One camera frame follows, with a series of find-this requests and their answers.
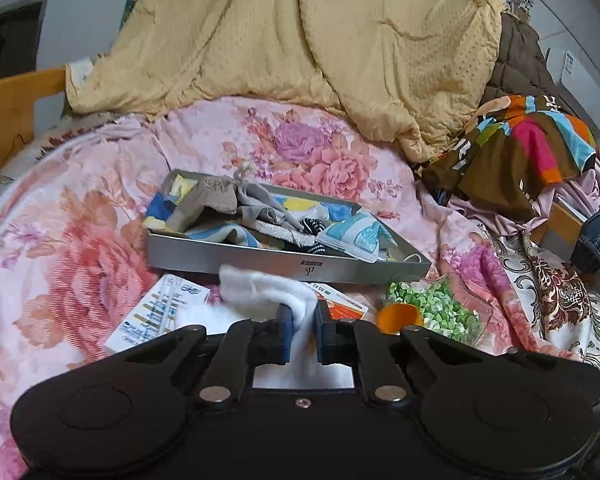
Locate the grey shallow cardboard box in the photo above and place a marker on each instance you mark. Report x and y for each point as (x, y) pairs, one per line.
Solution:
(401, 263)

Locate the yellow dotted quilt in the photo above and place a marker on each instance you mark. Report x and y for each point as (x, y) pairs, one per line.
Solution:
(406, 71)

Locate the orange white small box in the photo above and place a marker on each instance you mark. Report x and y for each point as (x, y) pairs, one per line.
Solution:
(339, 304)

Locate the dark grey cabinet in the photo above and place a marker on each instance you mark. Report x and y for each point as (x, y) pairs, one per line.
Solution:
(20, 30)

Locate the blue denim jeans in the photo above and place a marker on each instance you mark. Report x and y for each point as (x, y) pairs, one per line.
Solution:
(586, 254)

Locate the mauve satin cloth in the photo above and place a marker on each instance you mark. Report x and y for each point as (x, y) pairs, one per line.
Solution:
(581, 193)

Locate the wooden bed rail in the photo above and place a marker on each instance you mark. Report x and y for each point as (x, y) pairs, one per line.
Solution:
(18, 95)

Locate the grey linen drawstring pouch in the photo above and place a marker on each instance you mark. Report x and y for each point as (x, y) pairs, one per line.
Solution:
(217, 194)

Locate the pink floral bedspread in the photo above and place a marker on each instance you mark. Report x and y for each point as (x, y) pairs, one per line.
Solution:
(72, 244)

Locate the brown quilted jacket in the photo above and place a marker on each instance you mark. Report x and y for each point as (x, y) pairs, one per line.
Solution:
(520, 67)

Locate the colourful cloth inside box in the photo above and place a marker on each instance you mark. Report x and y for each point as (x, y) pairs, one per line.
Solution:
(222, 229)

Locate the brown multicolour striped garment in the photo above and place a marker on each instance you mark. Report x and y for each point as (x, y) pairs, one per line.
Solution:
(511, 150)

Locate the brown damask patterned cloth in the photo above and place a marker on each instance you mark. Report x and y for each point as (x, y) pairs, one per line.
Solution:
(562, 310)

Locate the green bead bag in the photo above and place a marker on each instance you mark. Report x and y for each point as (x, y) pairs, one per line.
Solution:
(439, 308)

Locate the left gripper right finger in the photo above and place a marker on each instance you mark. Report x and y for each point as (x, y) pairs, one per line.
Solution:
(360, 346)

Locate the black white striped sock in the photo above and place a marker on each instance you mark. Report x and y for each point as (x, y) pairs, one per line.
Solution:
(313, 227)

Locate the white quilted baby cloth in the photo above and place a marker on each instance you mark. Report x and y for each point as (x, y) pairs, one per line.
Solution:
(250, 294)

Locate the orange plastic cap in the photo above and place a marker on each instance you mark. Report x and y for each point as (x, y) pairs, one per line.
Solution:
(392, 318)

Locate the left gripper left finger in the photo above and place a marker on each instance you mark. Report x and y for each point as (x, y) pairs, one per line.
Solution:
(236, 354)

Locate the blue white tissue packet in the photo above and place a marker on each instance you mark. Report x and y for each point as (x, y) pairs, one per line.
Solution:
(362, 236)

